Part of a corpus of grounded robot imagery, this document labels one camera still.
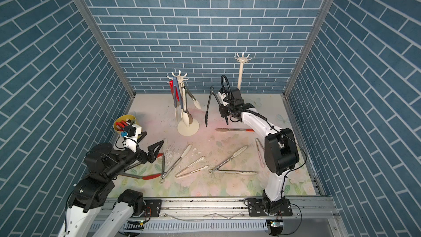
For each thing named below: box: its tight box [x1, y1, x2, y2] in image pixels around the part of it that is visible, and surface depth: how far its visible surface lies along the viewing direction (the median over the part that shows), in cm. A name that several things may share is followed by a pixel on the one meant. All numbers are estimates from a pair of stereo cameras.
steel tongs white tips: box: [159, 144, 193, 184], surface depth 86 cm
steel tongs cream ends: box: [208, 145, 257, 176], surface depth 86 cm
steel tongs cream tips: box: [182, 85, 202, 128], surface depth 82 cm
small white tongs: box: [175, 156, 209, 178], surface depth 86 cm
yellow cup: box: [112, 114, 137, 134], surface depth 91 cm
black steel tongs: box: [205, 86, 229, 128], surface depth 94 cm
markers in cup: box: [115, 120, 129, 132], surface depth 90 cm
